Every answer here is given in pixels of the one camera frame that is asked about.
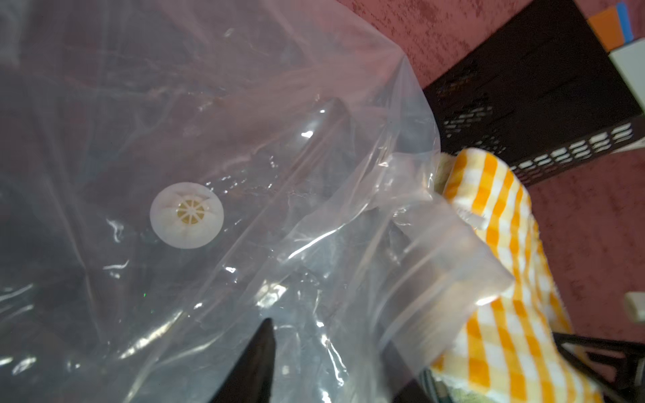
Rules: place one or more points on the orange folder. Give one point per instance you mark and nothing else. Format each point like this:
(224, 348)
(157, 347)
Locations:
(607, 28)

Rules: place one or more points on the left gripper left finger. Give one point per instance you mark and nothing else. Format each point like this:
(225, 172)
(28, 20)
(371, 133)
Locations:
(251, 378)

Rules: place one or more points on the clear plastic vacuum bag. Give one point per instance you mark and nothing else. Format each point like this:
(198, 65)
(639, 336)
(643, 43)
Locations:
(312, 130)

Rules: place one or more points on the white paper folder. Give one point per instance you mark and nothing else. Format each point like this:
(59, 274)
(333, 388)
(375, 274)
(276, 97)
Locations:
(629, 61)

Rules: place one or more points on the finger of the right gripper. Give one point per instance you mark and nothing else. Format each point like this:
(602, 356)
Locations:
(616, 367)

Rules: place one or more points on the black mesh file organizer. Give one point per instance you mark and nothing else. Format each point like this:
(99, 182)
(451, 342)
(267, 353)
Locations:
(540, 94)

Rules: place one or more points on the orange white checked blanket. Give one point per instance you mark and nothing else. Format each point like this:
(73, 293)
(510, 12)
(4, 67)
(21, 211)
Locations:
(506, 351)

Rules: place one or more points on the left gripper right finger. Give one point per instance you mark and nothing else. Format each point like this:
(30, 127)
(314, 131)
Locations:
(406, 388)

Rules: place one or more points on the blue folder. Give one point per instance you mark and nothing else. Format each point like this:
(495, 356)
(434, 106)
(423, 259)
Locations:
(624, 22)

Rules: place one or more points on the white round bag valve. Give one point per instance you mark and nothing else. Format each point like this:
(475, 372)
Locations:
(186, 215)

